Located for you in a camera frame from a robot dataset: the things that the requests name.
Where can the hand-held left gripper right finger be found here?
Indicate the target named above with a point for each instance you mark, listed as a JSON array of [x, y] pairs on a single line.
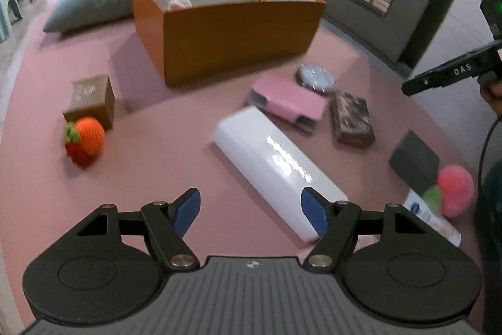
[[313, 211]]

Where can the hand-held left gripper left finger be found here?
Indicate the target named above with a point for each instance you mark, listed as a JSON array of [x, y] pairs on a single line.
[[187, 211]]

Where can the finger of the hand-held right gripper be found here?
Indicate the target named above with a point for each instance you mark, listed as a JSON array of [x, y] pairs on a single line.
[[443, 75]]

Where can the pink fabric pouch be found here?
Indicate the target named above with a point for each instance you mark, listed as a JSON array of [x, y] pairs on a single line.
[[288, 102]]

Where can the white lotion tube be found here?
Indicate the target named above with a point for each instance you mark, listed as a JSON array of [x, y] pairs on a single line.
[[433, 219]]

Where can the crocheted orange fruit toy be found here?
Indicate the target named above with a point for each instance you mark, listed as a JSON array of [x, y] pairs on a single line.
[[86, 142]]

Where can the orange cardboard storage box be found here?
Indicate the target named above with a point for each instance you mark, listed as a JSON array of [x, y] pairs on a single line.
[[231, 29]]

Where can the person's right hand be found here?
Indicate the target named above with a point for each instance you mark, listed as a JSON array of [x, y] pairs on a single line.
[[493, 91]]

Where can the long white glossy case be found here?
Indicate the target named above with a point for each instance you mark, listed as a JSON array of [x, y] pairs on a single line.
[[270, 166]]

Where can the dark grey box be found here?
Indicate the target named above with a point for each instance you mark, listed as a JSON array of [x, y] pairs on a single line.
[[415, 158]]

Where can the brown patterned box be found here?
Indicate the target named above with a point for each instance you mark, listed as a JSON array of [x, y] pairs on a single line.
[[351, 117]]

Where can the pink plush peach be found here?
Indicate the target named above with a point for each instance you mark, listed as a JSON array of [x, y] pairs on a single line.
[[455, 190]]

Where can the round silver clock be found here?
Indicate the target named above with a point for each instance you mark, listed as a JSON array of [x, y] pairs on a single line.
[[316, 79]]

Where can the small brown cube box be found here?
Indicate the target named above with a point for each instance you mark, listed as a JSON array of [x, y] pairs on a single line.
[[92, 99]]

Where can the person's dark clothing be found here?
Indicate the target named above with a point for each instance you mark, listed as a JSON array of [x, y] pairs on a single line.
[[490, 248]]

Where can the white crocheted toy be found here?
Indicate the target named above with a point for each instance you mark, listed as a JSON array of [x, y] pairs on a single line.
[[178, 2]]

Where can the pale teal plastic stool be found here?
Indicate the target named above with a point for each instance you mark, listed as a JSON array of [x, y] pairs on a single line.
[[10, 11]]

